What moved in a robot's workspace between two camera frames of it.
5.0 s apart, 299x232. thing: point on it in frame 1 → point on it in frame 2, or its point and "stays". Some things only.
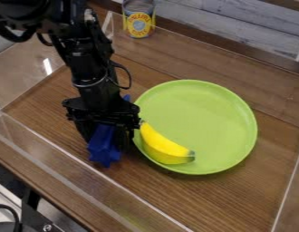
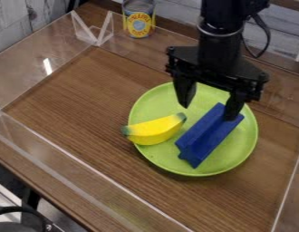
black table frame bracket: (33, 220) stays
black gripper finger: (124, 134) → (235, 104)
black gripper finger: (85, 127) → (185, 89)
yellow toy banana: (161, 148) → (153, 131)
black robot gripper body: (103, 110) → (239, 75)
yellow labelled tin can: (139, 18) stays
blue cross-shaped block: (103, 149) → (205, 134)
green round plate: (207, 118) stays
